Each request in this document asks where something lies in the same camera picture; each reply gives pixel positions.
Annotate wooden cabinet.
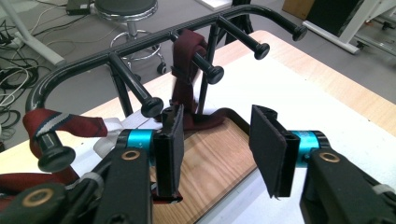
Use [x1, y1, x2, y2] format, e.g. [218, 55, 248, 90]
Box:
[281, 0, 316, 21]

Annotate white mat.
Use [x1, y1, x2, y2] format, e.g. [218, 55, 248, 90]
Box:
[71, 55, 396, 224]

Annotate black rack with wooden tray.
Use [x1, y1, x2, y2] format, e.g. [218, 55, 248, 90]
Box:
[25, 3, 309, 224]

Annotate tangle of floor cables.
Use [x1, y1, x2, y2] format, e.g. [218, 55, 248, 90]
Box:
[0, 18, 43, 143]

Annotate flat black box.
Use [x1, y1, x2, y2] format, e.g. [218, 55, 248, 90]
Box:
[65, 0, 94, 16]

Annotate striped dark red bow tie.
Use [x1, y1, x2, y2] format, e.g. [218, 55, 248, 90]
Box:
[0, 107, 183, 206]

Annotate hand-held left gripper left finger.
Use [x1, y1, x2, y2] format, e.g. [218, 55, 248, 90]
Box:
[118, 105, 185, 198]

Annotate white frame with black panel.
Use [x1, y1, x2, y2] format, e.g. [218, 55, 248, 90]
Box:
[303, 0, 396, 58]

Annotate black round stool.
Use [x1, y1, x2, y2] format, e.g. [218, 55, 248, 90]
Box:
[93, 0, 168, 76]

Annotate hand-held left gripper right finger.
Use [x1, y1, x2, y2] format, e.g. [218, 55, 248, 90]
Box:
[248, 105, 331, 199]

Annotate white table leg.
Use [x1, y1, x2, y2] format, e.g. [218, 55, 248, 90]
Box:
[0, 0, 67, 67]

